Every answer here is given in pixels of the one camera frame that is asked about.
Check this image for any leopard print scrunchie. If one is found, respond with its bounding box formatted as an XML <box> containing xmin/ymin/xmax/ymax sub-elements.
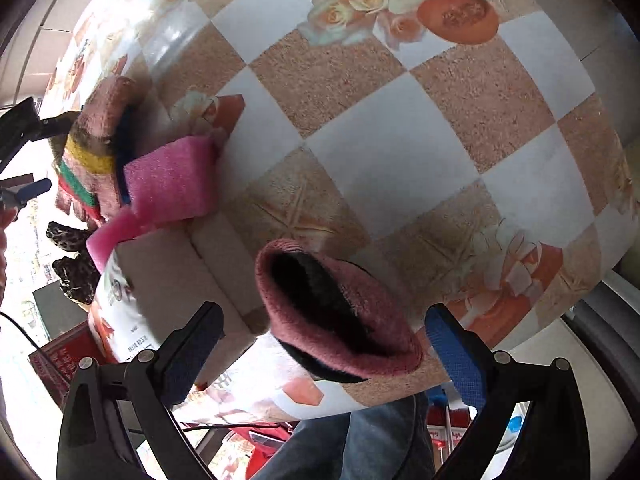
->
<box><xmin>46</xmin><ymin>221</ymin><xmax>101</xmax><ymax>306</ymax></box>

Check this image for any striped fuzzy sock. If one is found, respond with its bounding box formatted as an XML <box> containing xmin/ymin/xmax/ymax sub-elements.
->
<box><xmin>50</xmin><ymin>76</ymin><xmax>151</xmax><ymax>223</ymax></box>

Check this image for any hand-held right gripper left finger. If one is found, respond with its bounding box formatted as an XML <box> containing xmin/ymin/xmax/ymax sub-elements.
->
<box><xmin>56</xmin><ymin>301</ymin><xmax>224</xmax><ymax>480</ymax></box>

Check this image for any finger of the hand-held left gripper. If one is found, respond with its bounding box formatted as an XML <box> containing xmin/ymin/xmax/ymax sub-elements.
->
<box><xmin>0</xmin><ymin>177</ymin><xmax>53</xmax><ymax>211</ymax></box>
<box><xmin>0</xmin><ymin>97</ymin><xmax>81</xmax><ymax>171</ymax></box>

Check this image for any checkered printed tablecloth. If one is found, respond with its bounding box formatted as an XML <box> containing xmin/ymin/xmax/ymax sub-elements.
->
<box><xmin>37</xmin><ymin>0</ymin><xmax>636</xmax><ymax>423</ymax></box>

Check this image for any white tissue pack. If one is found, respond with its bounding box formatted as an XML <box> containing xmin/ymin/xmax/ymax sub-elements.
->
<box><xmin>87</xmin><ymin>210</ymin><xmax>261</xmax><ymax>366</ymax></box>

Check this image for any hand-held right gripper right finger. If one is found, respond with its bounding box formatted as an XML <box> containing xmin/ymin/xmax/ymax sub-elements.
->
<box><xmin>424</xmin><ymin>303</ymin><xmax>592</xmax><ymax>480</ymax></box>

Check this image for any maroon fuzzy sock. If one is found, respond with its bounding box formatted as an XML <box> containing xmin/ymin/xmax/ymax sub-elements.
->
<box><xmin>255</xmin><ymin>239</ymin><xmax>425</xmax><ymax>381</ymax></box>

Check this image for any person's jeans leg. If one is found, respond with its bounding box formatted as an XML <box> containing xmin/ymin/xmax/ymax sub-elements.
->
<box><xmin>260</xmin><ymin>392</ymin><xmax>433</xmax><ymax>480</ymax></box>

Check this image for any red cardboard box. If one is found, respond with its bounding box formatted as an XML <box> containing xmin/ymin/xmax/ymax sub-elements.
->
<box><xmin>28</xmin><ymin>320</ymin><xmax>101</xmax><ymax>411</ymax></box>

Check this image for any black cable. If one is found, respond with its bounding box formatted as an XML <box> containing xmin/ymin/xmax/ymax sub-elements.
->
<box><xmin>0</xmin><ymin>310</ymin><xmax>43</xmax><ymax>351</ymax></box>

